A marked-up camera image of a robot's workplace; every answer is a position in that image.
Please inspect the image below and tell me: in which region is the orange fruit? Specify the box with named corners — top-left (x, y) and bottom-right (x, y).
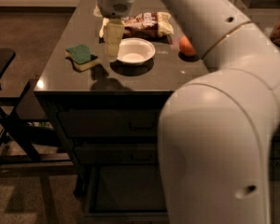
top-left (179, 35), bottom-right (197, 57)

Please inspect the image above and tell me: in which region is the green and yellow sponge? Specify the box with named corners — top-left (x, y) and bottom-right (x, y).
top-left (65, 44), bottom-right (100, 72)

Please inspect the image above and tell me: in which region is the brown chip bag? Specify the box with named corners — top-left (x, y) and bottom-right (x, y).
top-left (121, 12), bottom-right (174, 38)

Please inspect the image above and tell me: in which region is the white paper bowl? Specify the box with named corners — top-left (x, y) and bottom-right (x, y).
top-left (117, 38), bottom-right (156, 65)

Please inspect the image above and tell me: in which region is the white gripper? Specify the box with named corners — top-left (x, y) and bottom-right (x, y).
top-left (97, 0), bottom-right (134, 62)

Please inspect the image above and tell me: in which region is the middle left drawer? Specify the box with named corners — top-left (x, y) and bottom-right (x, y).
top-left (75, 144), bottom-right (157, 164)

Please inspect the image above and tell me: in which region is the dark wooden chair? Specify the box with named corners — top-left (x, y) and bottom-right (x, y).
top-left (0, 49), bottom-right (70, 165)

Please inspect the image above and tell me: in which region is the open bottom left drawer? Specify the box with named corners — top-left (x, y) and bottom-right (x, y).
top-left (78, 164), bottom-right (169, 224)

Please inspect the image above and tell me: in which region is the top left drawer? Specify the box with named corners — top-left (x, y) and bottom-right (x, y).
top-left (58, 109), bottom-right (159, 138)

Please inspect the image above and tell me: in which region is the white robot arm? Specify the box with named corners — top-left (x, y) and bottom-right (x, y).
top-left (158, 0), bottom-right (280, 224)

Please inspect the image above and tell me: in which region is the middle right drawer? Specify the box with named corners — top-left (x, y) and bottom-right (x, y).
top-left (270, 142), bottom-right (280, 164)

